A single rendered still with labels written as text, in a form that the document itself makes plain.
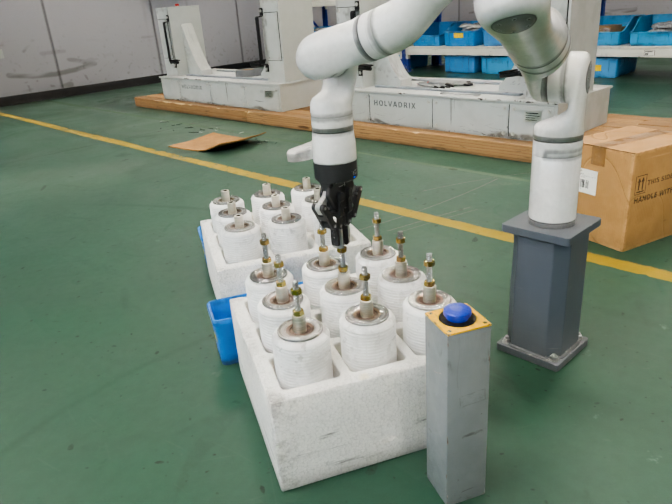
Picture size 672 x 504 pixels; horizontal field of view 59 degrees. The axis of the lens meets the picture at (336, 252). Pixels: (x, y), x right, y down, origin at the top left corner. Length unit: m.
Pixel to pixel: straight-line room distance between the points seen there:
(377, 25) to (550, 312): 0.70
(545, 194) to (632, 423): 0.45
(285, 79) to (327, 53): 3.22
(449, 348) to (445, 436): 0.16
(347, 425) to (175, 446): 0.35
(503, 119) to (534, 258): 1.81
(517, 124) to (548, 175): 1.77
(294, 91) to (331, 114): 3.24
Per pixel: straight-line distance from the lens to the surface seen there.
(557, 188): 1.22
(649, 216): 2.00
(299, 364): 0.96
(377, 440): 1.06
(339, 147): 0.99
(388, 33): 0.89
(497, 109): 3.02
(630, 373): 1.38
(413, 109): 3.32
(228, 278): 1.44
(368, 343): 0.98
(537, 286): 1.28
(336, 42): 0.94
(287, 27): 4.18
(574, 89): 1.18
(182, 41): 5.34
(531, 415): 1.22
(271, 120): 4.12
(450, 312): 0.85
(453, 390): 0.89
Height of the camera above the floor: 0.74
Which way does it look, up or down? 23 degrees down
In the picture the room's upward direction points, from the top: 4 degrees counter-clockwise
